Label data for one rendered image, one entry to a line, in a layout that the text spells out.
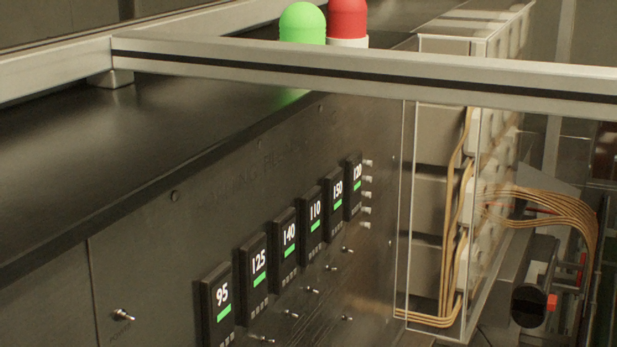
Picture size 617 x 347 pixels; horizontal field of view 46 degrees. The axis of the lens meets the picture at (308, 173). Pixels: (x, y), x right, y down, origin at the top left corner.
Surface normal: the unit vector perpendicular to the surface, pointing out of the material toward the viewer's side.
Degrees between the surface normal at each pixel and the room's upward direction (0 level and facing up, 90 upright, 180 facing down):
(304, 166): 90
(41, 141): 0
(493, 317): 90
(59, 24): 90
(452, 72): 90
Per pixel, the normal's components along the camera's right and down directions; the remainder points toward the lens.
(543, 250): -0.40, 0.32
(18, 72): 0.91, 0.14
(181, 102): 0.00, -0.94
